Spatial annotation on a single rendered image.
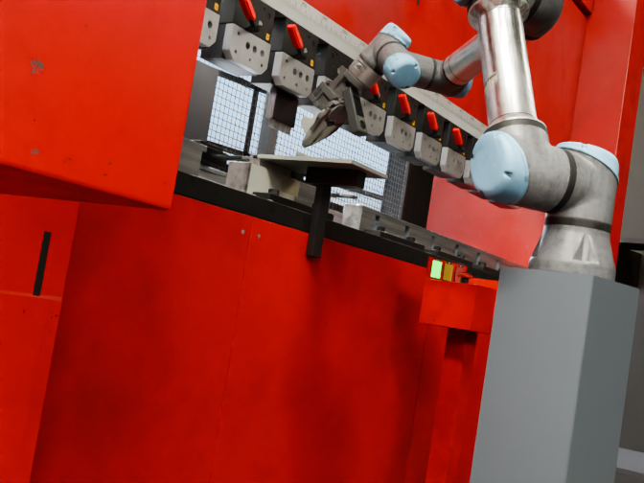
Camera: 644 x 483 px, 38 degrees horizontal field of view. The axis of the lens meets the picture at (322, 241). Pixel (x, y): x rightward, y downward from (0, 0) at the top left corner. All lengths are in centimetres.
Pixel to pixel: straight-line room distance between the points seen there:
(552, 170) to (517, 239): 273
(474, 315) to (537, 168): 91
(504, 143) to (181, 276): 70
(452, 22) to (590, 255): 164
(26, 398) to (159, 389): 44
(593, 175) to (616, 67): 274
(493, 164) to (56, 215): 72
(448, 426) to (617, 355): 93
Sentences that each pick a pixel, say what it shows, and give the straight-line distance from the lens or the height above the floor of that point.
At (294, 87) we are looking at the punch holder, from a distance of 238.
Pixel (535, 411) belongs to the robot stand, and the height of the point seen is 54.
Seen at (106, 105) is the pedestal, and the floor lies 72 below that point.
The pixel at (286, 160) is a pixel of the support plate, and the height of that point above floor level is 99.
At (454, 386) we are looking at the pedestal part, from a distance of 257.
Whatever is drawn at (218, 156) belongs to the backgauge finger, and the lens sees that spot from 246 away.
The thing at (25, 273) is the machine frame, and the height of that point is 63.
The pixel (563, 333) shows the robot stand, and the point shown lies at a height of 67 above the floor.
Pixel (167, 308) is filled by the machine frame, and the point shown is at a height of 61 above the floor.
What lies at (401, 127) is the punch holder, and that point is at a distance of 287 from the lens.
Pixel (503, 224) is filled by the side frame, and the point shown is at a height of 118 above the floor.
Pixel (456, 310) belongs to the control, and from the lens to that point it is 250.
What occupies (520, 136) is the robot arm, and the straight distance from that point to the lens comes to 165.
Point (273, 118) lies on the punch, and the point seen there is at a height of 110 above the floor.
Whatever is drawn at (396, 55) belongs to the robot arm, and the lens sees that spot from 219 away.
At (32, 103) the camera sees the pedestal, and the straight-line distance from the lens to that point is 43.
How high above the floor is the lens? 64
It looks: 4 degrees up
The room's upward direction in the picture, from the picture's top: 9 degrees clockwise
